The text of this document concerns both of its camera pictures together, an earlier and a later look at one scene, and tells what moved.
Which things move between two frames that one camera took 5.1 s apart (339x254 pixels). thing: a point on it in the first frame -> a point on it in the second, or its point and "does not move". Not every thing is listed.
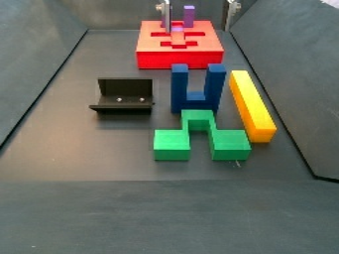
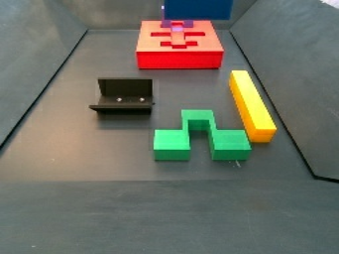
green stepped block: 230,143 does not move
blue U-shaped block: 196,100 -> 202,10
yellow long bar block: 255,117 does not move
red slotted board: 192,46 does not move
